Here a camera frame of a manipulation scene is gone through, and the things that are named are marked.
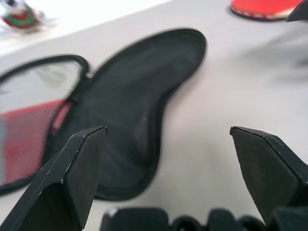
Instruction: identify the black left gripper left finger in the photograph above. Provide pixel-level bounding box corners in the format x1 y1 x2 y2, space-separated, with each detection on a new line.
0 125 108 231

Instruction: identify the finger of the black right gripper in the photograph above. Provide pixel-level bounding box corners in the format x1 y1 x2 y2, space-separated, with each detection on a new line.
285 0 308 23

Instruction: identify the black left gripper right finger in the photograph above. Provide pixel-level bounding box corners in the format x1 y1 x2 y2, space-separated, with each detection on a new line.
230 126 308 226

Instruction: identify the red table tennis paddle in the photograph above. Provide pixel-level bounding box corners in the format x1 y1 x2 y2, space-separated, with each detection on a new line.
228 0 305 22

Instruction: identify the red black mesh pouch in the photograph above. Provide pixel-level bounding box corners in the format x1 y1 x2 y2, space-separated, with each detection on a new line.
0 28 207 202

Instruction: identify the white plush dog toy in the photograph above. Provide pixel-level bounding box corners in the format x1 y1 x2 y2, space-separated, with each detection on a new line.
0 0 52 33

